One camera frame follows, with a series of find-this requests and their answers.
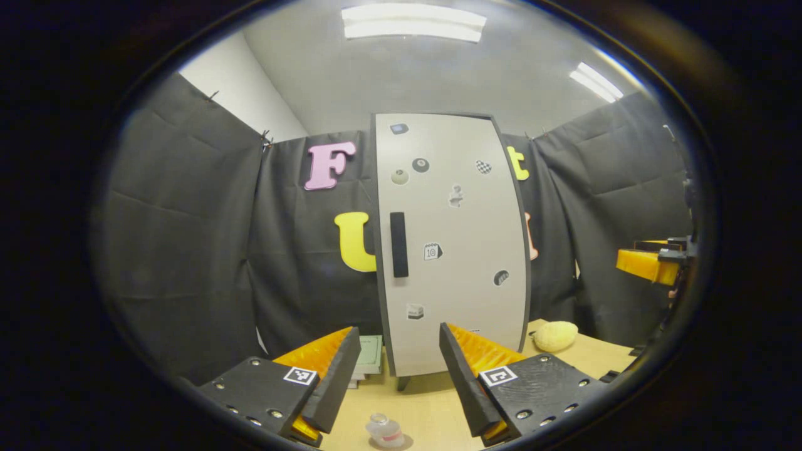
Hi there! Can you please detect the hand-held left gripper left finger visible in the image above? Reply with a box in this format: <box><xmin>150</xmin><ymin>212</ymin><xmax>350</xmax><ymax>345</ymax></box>
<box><xmin>195</xmin><ymin>326</ymin><xmax>362</xmax><ymax>448</ymax></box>

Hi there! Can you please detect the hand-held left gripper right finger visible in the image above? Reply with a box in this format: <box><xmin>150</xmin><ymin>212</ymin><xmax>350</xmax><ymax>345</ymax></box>
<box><xmin>439</xmin><ymin>322</ymin><xmax>608</xmax><ymax>447</ymax></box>

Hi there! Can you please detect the grey cabinet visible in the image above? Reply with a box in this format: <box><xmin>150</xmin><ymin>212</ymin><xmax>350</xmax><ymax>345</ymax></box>
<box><xmin>371</xmin><ymin>113</ymin><xmax>532</xmax><ymax>392</ymax></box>

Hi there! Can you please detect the clear plastic bottle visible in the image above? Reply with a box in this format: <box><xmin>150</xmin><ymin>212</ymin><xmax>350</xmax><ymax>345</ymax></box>
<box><xmin>366</xmin><ymin>413</ymin><xmax>405</xmax><ymax>448</ymax></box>

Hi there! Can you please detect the round brown coaster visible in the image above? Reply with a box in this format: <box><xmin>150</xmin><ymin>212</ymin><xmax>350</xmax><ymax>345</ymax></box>
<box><xmin>370</xmin><ymin>433</ymin><xmax>414</xmax><ymax>451</ymax></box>

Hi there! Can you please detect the grey cabinet door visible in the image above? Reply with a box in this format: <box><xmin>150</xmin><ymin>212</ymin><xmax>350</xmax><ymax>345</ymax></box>
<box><xmin>371</xmin><ymin>113</ymin><xmax>532</xmax><ymax>378</ymax></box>

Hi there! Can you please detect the black door handle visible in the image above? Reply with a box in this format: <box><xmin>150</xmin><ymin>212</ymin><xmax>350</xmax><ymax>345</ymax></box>
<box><xmin>390</xmin><ymin>212</ymin><xmax>409</xmax><ymax>278</ymax></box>

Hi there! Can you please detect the green book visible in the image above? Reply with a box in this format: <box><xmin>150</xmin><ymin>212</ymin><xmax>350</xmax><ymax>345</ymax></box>
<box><xmin>357</xmin><ymin>335</ymin><xmax>383</xmax><ymax>375</ymax></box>

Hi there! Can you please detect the yellow bun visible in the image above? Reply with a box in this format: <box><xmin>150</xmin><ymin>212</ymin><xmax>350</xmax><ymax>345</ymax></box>
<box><xmin>533</xmin><ymin>321</ymin><xmax>579</xmax><ymax>353</ymax></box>

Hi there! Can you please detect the black backdrop cloth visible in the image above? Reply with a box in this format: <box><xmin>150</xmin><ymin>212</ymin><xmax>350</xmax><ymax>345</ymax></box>
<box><xmin>91</xmin><ymin>72</ymin><xmax>696</xmax><ymax>386</ymax></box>

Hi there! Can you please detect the long ceiling light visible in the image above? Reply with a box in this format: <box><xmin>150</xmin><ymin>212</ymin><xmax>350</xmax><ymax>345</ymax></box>
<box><xmin>341</xmin><ymin>3</ymin><xmax>487</xmax><ymax>43</ymax></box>

